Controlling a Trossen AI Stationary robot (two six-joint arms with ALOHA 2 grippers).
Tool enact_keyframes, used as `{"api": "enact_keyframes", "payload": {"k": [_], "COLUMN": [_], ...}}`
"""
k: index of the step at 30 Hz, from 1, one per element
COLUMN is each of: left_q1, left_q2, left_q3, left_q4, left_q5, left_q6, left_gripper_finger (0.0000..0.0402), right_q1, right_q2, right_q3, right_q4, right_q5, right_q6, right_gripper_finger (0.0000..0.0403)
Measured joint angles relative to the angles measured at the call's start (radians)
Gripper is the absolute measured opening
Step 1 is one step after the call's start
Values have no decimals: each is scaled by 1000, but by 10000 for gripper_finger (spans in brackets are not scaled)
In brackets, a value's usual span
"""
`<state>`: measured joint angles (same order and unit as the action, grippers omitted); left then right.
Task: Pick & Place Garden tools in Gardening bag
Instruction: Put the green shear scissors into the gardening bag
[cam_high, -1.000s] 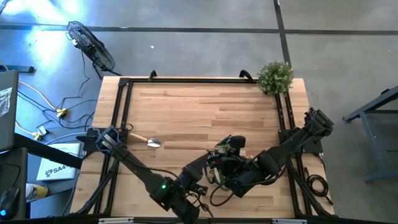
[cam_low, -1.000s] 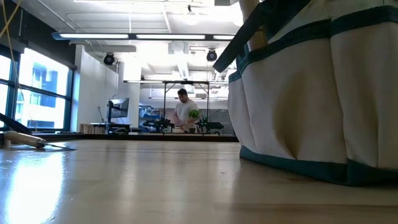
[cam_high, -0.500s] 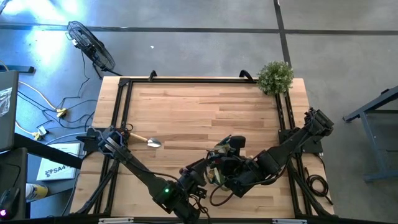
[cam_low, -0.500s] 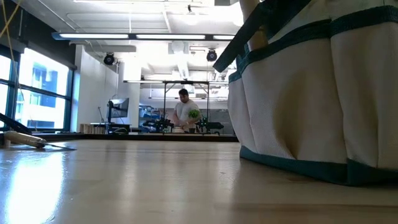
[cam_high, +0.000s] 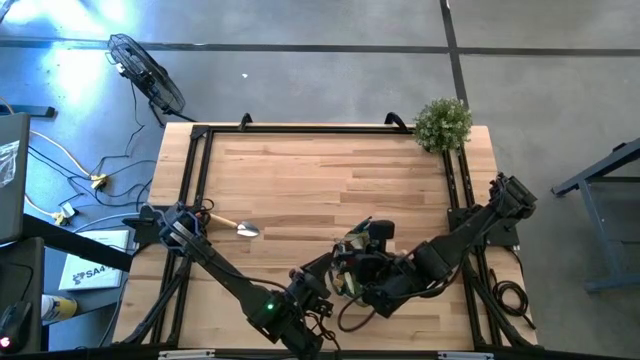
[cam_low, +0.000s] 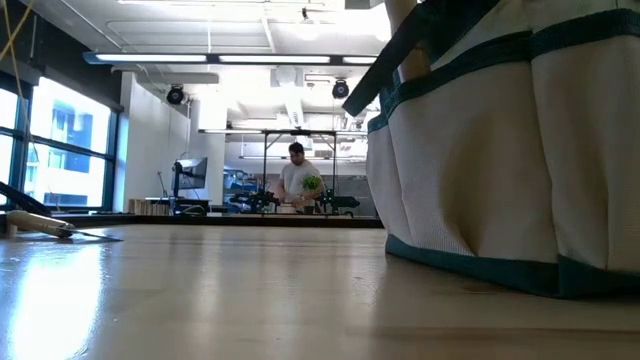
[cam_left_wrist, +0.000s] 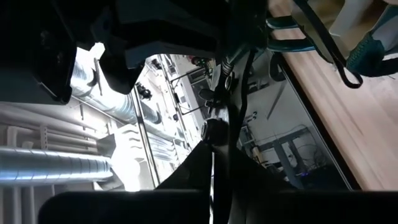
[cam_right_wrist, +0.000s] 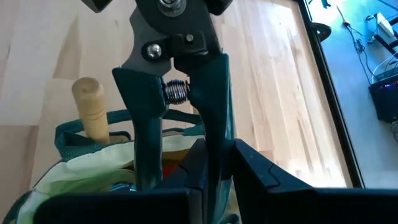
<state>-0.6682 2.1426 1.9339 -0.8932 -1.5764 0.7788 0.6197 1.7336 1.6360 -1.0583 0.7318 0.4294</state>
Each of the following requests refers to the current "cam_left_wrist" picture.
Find cream gardening bag green trim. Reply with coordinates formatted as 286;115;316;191
266;0;398;90

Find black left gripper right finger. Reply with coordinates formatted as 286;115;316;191
214;145;398;224

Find black table frame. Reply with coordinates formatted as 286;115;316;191
270;52;363;191

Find long ceiling light strip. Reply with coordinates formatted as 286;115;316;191
130;86;162;190

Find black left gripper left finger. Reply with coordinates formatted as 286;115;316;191
37;141;214;224

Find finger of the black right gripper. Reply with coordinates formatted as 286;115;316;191
114;0;268;47
124;42;224;68

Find blue grey metal table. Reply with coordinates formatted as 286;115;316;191
248;126;315;189

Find black ceiling spotlight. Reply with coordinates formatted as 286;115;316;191
136;81;154;101

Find silver ventilation duct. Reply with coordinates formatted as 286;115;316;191
70;58;162;125
0;146;113;188

